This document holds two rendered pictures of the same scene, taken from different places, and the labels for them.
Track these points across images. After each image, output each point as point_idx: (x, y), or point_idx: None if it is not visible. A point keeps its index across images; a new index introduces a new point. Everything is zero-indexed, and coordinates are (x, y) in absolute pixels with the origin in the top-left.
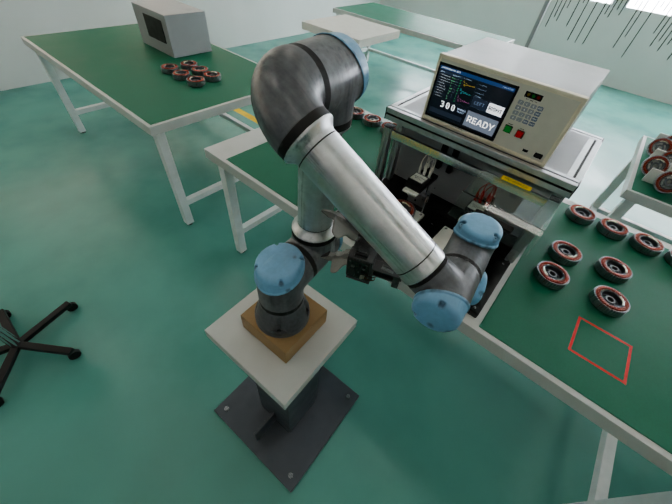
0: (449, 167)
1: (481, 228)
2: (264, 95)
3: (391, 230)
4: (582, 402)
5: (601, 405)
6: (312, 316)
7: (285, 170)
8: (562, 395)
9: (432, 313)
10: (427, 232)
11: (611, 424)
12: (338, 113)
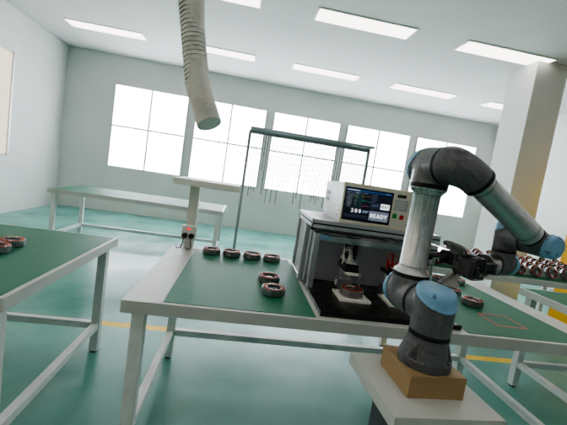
0: (355, 254)
1: None
2: (475, 160)
3: (527, 212)
4: (536, 342)
5: (539, 339)
6: None
7: (230, 295)
8: (526, 346)
9: (557, 245)
10: (376, 300)
11: (551, 346)
12: None
